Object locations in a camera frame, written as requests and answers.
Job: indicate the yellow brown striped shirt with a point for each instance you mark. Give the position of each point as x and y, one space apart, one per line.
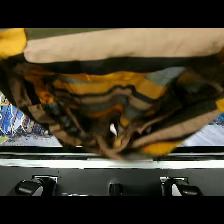
110 83

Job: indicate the silver frame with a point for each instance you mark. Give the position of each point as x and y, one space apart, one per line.
66 163

